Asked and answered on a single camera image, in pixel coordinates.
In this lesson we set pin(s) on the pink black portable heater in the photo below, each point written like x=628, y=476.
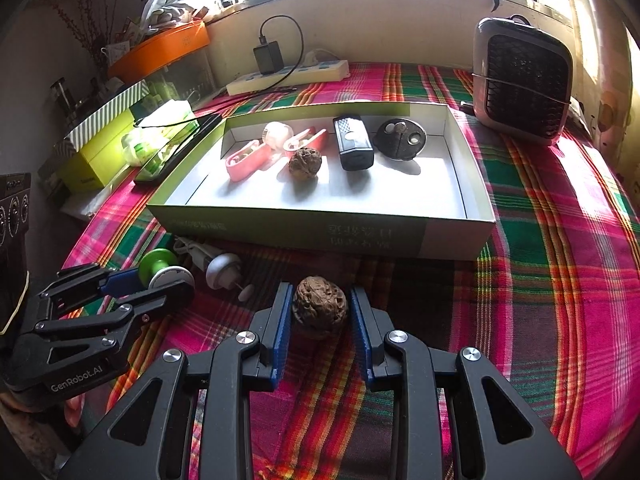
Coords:
x=522, y=79

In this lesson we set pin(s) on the black remote control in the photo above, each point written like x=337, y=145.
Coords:
x=163, y=163

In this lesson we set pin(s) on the green white knob gadget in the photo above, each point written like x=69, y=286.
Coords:
x=159, y=267

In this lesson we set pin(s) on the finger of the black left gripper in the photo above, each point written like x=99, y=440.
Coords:
x=127, y=312

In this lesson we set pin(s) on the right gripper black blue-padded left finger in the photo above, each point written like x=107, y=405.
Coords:
x=148, y=433

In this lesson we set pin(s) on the white power strip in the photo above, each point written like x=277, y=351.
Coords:
x=327, y=71

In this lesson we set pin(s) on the red earbud case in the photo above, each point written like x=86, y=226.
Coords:
x=308, y=138

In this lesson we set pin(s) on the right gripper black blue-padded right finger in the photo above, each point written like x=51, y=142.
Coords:
x=494, y=433

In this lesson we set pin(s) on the green white plastic package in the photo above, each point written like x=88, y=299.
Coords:
x=172, y=121

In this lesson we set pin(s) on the brown walnut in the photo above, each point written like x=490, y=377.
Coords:
x=305, y=164
x=319, y=304

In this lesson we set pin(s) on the white round plug gadget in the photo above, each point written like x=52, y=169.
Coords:
x=224, y=272

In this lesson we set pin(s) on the black charger adapter with cable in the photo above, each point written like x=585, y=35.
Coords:
x=268, y=55

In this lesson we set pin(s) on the black rectangular device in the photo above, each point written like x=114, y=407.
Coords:
x=353, y=142

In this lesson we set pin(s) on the pink earbud case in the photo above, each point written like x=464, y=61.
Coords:
x=247, y=160

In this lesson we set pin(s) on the green white cardboard box tray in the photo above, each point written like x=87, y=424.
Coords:
x=433, y=206

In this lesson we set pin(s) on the yellow green gift box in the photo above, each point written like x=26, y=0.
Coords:
x=100, y=160

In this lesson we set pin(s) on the black round disc gadget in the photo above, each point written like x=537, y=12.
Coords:
x=399, y=139

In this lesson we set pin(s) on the orange storage box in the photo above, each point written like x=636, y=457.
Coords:
x=158, y=51

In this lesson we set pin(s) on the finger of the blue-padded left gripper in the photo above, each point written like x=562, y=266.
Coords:
x=121, y=283

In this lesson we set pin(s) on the plaid pink green bedsheet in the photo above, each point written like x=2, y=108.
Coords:
x=552, y=300

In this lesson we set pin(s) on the white round small object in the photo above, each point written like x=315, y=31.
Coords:
x=275, y=134

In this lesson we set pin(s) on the patterned window curtain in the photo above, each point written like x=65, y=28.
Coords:
x=608, y=62

